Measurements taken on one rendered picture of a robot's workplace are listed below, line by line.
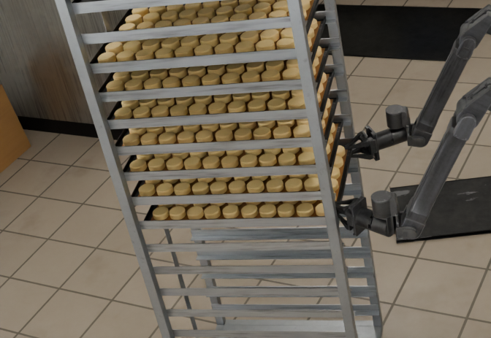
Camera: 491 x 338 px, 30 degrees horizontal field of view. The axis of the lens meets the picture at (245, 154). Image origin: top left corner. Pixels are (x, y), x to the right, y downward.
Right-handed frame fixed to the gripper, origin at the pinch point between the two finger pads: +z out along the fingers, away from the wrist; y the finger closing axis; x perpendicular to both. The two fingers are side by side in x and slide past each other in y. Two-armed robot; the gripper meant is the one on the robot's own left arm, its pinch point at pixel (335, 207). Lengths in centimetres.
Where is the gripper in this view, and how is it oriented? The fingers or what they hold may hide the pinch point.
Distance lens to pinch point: 269.2
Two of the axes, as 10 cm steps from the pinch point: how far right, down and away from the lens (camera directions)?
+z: -7.3, -2.4, 6.4
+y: -1.8, -8.4, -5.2
